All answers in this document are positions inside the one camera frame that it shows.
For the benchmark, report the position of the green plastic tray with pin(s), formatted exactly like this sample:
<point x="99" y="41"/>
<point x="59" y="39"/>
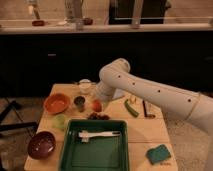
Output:
<point x="99" y="153"/>

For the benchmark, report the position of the orange bowl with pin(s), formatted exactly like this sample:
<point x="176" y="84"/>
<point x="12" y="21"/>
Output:
<point x="56" y="103"/>

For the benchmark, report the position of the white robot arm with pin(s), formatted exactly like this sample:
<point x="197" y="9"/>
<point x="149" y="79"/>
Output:
<point x="195" y="107"/>

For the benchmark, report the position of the small metal cup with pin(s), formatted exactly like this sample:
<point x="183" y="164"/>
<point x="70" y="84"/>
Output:
<point x="79" y="102"/>

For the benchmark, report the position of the clear glass jar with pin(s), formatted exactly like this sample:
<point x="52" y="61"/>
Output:
<point x="85" y="86"/>

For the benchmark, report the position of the small red bowl on counter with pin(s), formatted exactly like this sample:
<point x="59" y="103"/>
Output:
<point x="38" y="23"/>

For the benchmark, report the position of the grey blue cloth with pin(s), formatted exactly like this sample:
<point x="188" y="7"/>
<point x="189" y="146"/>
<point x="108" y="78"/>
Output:
<point x="118" y="94"/>

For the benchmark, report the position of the orange-red apple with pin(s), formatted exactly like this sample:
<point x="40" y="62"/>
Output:
<point x="96" y="106"/>

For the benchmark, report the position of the green cucumber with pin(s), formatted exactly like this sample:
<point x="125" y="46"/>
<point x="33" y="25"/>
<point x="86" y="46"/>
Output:
<point x="131" y="110"/>

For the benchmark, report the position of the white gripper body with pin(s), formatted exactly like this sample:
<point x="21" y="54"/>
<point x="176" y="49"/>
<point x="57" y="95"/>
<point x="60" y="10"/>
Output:
<point x="103" y="92"/>

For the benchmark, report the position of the light green cup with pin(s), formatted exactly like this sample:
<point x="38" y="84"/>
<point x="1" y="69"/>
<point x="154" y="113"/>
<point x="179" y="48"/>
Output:
<point x="59" y="122"/>

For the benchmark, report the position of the teal sponge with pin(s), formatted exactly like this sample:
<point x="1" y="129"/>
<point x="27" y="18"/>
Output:
<point x="158" y="154"/>

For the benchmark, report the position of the black chair base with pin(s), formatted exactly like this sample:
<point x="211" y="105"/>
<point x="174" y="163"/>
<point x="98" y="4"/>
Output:
<point x="11" y="118"/>

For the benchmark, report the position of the bunch of dark grapes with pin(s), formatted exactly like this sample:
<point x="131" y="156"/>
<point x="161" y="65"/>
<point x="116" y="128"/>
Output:
<point x="96" y="116"/>

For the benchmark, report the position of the dark purple bowl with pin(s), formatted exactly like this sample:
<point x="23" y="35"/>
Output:
<point x="42" y="145"/>

